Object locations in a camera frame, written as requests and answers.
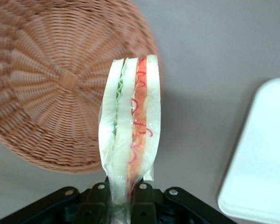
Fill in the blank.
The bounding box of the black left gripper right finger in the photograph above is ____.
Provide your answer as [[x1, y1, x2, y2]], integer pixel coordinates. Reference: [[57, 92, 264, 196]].
[[130, 181, 237, 224]]

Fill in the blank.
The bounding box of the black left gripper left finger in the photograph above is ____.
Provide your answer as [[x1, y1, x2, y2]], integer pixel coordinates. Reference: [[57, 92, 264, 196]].
[[0, 182, 113, 224]]

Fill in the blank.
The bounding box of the cream rectangular tray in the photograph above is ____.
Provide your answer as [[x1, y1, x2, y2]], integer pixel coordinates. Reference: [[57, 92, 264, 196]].
[[217, 77, 280, 221]]

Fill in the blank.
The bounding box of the triangle sandwich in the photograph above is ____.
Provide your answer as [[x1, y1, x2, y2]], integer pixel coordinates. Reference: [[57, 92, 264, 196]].
[[98, 54, 163, 224]]

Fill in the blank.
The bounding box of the round brown wicker basket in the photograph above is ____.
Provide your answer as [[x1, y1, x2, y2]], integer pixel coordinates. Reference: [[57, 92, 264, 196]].
[[0, 0, 163, 175]]

